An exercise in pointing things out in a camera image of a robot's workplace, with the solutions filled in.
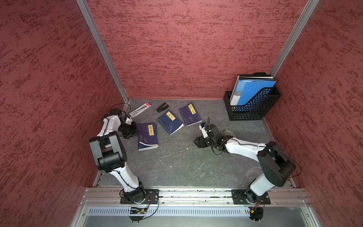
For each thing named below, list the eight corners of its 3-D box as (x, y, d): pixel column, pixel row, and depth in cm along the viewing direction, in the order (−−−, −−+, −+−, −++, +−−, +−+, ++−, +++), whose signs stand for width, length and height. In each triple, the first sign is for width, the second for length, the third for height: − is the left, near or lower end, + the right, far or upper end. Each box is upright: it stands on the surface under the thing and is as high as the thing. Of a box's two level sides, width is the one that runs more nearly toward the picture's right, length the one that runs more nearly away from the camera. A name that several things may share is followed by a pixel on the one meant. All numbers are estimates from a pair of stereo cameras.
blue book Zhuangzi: (169, 135, 101) (169, 132, 98) (156, 119, 110) (156, 117, 107) (183, 126, 106) (183, 123, 104) (170, 112, 115) (169, 109, 112)
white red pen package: (129, 115, 113) (128, 113, 111) (149, 103, 121) (148, 101, 120) (132, 118, 111) (131, 116, 109) (152, 105, 120) (151, 104, 118)
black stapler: (156, 110, 116) (156, 108, 114) (165, 104, 121) (165, 102, 119) (160, 113, 114) (160, 111, 112) (169, 106, 119) (168, 104, 117)
